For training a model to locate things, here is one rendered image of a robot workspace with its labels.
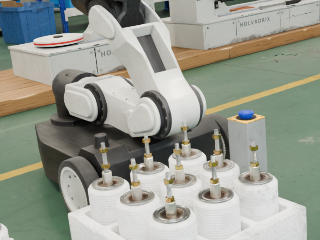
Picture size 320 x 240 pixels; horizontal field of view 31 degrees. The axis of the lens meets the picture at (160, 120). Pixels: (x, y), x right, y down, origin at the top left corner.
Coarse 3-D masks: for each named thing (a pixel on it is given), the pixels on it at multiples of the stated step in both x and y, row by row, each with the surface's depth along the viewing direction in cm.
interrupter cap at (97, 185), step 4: (112, 176) 134; (116, 176) 134; (96, 180) 132; (100, 180) 132; (112, 180) 132; (116, 180) 131; (120, 180) 131; (92, 184) 130; (96, 184) 130; (100, 184) 131; (112, 184) 130; (116, 184) 129; (120, 184) 129; (96, 188) 128; (100, 188) 128; (104, 188) 128; (108, 188) 127; (112, 188) 127; (116, 188) 128
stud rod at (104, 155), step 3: (102, 144) 127; (102, 147) 128; (102, 153) 128; (105, 153) 128; (102, 156) 128; (105, 156) 128; (105, 159) 128; (105, 162) 129; (105, 171) 129; (108, 171) 130
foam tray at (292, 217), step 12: (288, 204) 127; (72, 216) 133; (84, 216) 132; (240, 216) 124; (276, 216) 123; (288, 216) 122; (300, 216) 125; (72, 228) 134; (84, 228) 128; (96, 228) 125; (108, 228) 125; (252, 228) 119; (264, 228) 118; (276, 228) 121; (288, 228) 123; (300, 228) 126
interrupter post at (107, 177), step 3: (102, 171) 130; (102, 174) 129; (105, 174) 129; (108, 174) 129; (111, 174) 130; (102, 177) 130; (105, 177) 129; (108, 177) 129; (111, 177) 130; (105, 180) 129; (108, 180) 129; (111, 180) 130; (105, 183) 130; (108, 183) 130; (111, 183) 130
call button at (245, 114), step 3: (240, 111) 148; (243, 111) 148; (246, 111) 148; (249, 111) 147; (252, 111) 147; (240, 114) 147; (243, 114) 146; (246, 114) 146; (249, 114) 146; (252, 114) 147; (240, 117) 148; (243, 117) 147; (246, 117) 147; (249, 117) 147
